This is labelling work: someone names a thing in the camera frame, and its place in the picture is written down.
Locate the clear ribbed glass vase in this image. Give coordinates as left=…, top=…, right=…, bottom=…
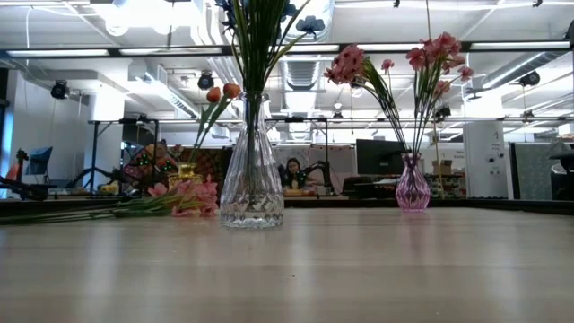
left=219, top=92, right=285, bottom=230

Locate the orange artificial tulip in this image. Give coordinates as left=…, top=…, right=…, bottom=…
left=187, top=86, right=223, bottom=166
left=187, top=83, right=242, bottom=166

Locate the blue artificial flower bunch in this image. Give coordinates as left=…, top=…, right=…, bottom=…
left=241, top=0, right=326, bottom=203
left=213, top=0, right=300, bottom=203

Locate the yellow glass vase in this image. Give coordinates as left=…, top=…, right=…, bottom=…
left=169, top=161, right=205, bottom=189

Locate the pink glass vase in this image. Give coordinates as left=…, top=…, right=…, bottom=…
left=395, top=152, right=431, bottom=214

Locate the colourful patterned cloth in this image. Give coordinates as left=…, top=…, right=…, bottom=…
left=177, top=145, right=225, bottom=184

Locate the black computer monitor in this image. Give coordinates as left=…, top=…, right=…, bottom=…
left=355, top=138, right=407, bottom=179

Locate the white column with sockets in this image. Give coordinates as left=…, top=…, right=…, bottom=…
left=463, top=120, right=516, bottom=200

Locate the grey cubicle partition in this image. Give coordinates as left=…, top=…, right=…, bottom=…
left=514, top=142, right=557, bottom=201

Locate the blue-lit monitor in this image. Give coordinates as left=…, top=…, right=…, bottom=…
left=24, top=145, right=54, bottom=177

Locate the black office chair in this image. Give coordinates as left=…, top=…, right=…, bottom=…
left=550, top=150, right=574, bottom=201

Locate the black metal stand frame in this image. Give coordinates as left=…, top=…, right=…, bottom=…
left=88, top=118, right=161, bottom=195

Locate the black overhead frame bar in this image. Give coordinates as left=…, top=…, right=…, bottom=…
left=0, top=40, right=574, bottom=58

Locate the silver ceiling duct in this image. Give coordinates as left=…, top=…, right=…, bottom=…
left=482, top=50, right=574, bottom=91

